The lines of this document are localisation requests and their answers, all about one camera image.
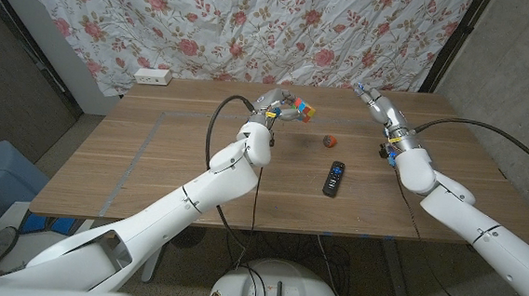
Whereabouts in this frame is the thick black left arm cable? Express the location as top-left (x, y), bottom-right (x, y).
top-left (197, 93), bottom-right (269, 273)

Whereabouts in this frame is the floral backdrop cloth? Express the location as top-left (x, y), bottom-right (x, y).
top-left (2, 0), bottom-right (477, 122)

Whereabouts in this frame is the black backdrop stand pole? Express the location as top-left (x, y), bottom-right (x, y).
top-left (0, 0), bottom-right (93, 120)
top-left (418, 0), bottom-right (494, 98)

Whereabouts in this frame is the black TV remote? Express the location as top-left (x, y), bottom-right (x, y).
top-left (321, 159), bottom-right (346, 199)

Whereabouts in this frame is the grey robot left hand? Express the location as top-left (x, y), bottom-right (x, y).
top-left (247, 86), bottom-right (306, 130)

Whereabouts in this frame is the white power strip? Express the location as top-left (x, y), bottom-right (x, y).
top-left (132, 66), bottom-right (174, 87)

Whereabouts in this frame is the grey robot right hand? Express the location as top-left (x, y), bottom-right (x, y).
top-left (348, 83), bottom-right (425, 154)

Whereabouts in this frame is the multicoloured rubiks cube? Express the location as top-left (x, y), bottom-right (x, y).
top-left (292, 97), bottom-right (318, 125)

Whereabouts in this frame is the grey table leg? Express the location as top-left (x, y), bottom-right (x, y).
top-left (377, 238), bottom-right (412, 296)

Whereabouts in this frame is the white low platform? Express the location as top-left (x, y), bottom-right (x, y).
top-left (0, 199), bottom-right (98, 276)

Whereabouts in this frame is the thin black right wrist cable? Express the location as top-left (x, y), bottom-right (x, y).
top-left (385, 168), bottom-right (529, 296)

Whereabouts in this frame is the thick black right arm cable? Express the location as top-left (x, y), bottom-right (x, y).
top-left (411, 114), bottom-right (529, 182)

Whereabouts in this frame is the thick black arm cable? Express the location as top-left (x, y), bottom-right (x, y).
top-left (411, 114), bottom-right (529, 182)
top-left (197, 93), bottom-right (269, 273)

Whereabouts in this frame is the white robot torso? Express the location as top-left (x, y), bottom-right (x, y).
top-left (207, 254), bottom-right (345, 296)

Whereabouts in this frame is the white table leg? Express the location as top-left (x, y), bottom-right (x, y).
top-left (141, 246), bottom-right (166, 286)

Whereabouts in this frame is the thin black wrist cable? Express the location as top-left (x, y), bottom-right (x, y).
top-left (236, 136), bottom-right (277, 273)
top-left (385, 168), bottom-right (529, 296)

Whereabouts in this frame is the thin black left wrist cable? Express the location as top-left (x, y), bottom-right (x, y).
top-left (236, 136), bottom-right (277, 273)

